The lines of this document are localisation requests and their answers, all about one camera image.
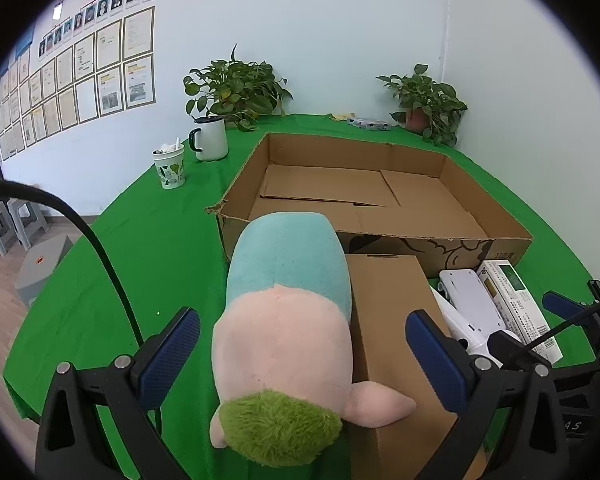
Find long brown cardboard box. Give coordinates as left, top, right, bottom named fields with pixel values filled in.
left=345, top=253, right=488, bottom=480

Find white mug black handle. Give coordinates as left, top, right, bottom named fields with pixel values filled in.
left=188, top=116, right=229, bottom=162

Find potted plant red pot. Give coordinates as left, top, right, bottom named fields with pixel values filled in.
left=376, top=64, right=468, bottom=148

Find printed tissue pack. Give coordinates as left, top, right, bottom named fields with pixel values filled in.
left=347, top=116, right=393, bottom=131

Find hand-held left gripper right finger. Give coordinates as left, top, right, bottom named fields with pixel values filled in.
left=405, top=309, right=568, bottom=480

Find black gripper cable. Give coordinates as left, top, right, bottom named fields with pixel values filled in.
left=509, top=291, right=600, bottom=358
left=0, top=180, right=163, bottom=446

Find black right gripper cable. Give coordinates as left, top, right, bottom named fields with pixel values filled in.
left=509, top=291, right=600, bottom=358

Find blue wall poster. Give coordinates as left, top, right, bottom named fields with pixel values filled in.
left=15, top=25, right=36, bottom=58

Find framed wall certificates group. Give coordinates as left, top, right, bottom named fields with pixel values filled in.
left=0, top=6, right=157, bottom=161

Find large cardboard box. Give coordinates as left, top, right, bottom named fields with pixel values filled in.
left=205, top=132, right=533, bottom=281

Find large leafy potted plant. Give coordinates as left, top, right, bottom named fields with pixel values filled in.
left=182, top=44, right=293, bottom=133

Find leaf-patterned paper cup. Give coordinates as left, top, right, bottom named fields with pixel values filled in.
left=152, top=142, right=186, bottom=190

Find white medicine box green label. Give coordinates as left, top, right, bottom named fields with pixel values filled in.
left=477, top=259, right=563, bottom=365

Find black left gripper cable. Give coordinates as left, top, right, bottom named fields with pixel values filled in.
left=0, top=180, right=163, bottom=446

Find pink teal green plush toy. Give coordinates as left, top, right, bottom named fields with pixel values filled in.
left=209, top=211, right=417, bottom=467

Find white hand-held fan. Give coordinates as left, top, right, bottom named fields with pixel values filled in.
left=430, top=282, right=503, bottom=367

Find white plastic device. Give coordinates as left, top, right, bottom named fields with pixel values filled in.
left=439, top=269, right=506, bottom=341

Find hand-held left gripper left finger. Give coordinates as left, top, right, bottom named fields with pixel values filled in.
left=35, top=306, right=202, bottom=480

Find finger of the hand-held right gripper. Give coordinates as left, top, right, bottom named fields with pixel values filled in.
left=542, top=280, right=600, bottom=356
left=487, top=332, right=600, bottom=393

